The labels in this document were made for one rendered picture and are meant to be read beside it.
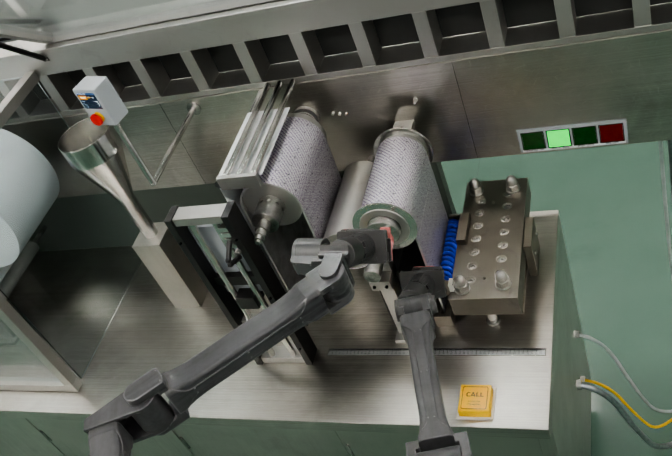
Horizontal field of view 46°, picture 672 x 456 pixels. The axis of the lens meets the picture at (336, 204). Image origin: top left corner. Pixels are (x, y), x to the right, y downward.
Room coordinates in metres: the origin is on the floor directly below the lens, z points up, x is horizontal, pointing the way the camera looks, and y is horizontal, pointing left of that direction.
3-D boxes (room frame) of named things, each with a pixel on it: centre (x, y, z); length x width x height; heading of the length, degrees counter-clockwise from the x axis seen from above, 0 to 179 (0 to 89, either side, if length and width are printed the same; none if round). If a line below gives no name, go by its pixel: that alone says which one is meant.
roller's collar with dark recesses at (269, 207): (1.41, 0.15, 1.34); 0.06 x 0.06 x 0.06; 61
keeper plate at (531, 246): (1.33, -0.40, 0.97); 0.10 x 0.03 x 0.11; 151
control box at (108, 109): (1.61, 0.39, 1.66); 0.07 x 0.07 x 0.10; 48
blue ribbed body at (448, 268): (1.38, -0.21, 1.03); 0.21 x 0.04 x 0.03; 151
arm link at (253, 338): (0.97, 0.24, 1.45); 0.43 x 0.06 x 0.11; 105
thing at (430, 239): (1.39, -0.19, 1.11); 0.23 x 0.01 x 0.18; 151
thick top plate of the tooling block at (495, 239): (1.37, -0.32, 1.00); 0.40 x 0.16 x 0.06; 151
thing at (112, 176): (1.76, 0.50, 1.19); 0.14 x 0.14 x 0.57
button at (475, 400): (1.03, -0.11, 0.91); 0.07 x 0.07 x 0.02; 61
